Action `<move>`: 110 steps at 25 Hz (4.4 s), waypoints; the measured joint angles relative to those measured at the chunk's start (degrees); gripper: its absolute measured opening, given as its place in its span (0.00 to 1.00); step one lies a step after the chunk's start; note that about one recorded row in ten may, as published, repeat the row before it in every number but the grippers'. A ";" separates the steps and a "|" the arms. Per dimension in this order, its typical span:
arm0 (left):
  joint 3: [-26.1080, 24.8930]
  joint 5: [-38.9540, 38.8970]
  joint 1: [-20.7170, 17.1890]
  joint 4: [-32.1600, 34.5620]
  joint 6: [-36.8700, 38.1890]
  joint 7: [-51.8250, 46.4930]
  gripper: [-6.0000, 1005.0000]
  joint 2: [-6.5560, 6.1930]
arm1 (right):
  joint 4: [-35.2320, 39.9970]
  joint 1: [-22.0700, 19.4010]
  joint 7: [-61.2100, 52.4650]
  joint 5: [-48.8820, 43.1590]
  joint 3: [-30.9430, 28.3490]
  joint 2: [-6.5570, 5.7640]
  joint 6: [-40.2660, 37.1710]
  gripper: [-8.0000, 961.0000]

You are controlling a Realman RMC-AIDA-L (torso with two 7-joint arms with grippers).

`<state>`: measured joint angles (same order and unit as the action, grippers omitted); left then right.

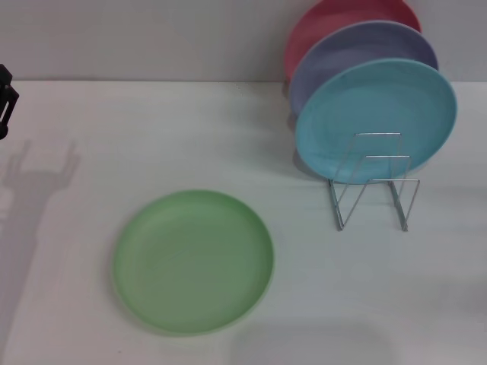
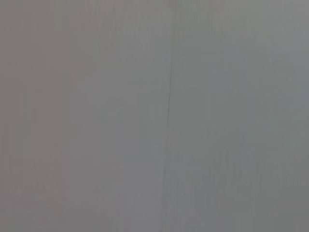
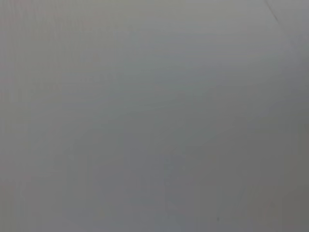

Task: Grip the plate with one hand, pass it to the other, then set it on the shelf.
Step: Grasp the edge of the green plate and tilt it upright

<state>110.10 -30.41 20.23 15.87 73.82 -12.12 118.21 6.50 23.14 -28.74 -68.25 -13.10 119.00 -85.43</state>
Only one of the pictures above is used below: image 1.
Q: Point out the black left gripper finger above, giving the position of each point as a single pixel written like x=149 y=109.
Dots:
x=7 y=99

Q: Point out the green round plate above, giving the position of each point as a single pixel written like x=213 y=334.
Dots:
x=192 y=262

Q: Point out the red round plate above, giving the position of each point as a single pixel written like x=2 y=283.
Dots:
x=323 y=23

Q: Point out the purple round plate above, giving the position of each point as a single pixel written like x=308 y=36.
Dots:
x=361 y=45

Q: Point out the blue round plate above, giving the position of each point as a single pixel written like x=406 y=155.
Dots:
x=380 y=102

